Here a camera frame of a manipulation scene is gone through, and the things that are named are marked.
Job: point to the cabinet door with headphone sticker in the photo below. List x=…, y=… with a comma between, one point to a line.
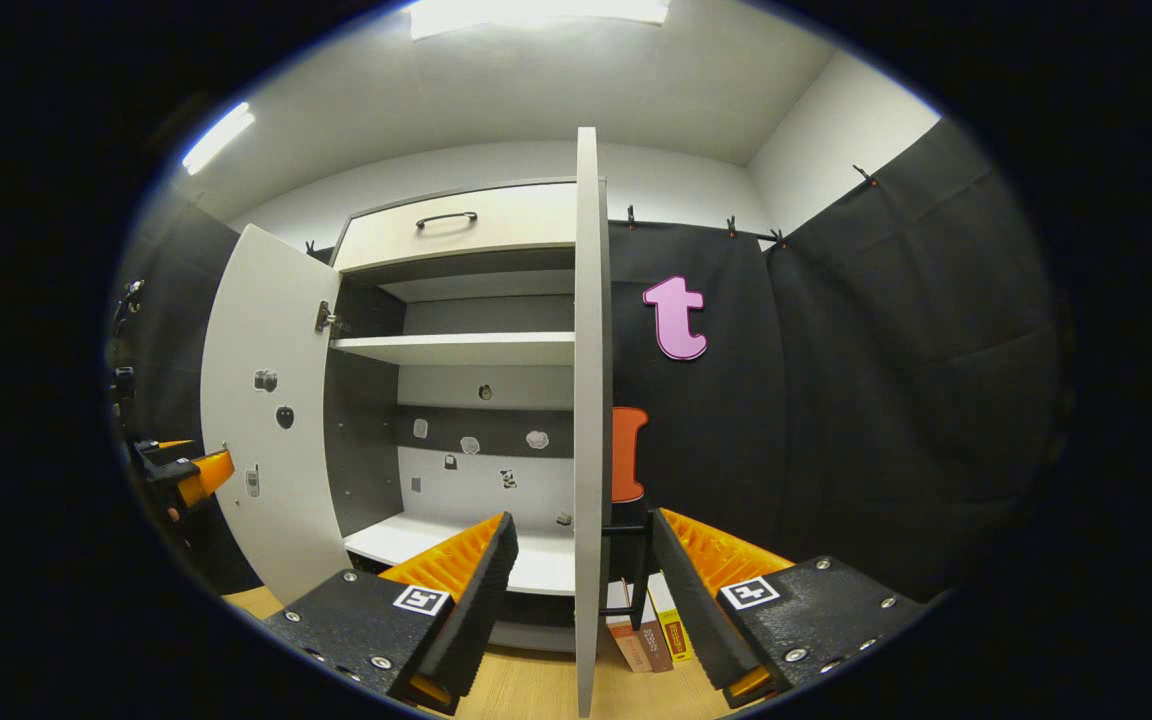
x=591, y=400

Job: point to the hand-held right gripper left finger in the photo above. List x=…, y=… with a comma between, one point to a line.
x=481, y=600

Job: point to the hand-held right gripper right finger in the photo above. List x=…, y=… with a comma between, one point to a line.
x=684, y=600

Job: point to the beige double-door shoe cabinet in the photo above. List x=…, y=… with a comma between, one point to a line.
x=366, y=450

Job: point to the black backdrop cloth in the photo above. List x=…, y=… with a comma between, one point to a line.
x=886, y=400

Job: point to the beige cabinet drawer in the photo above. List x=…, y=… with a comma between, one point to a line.
x=516, y=225

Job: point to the brown book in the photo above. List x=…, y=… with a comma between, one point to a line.
x=656, y=640

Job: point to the yellow book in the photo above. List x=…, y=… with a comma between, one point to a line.
x=674, y=630

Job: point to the ceiling light strip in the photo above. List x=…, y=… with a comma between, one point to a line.
x=218, y=138

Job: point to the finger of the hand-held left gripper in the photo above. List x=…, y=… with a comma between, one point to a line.
x=161, y=455
x=208, y=475

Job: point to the metal door hinge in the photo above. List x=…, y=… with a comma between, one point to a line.
x=328, y=320

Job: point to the white cabinet shelf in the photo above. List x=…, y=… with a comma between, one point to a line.
x=486, y=285
x=406, y=540
x=456, y=350

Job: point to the cabinet door with camera sticker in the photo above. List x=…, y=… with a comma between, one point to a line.
x=256, y=380

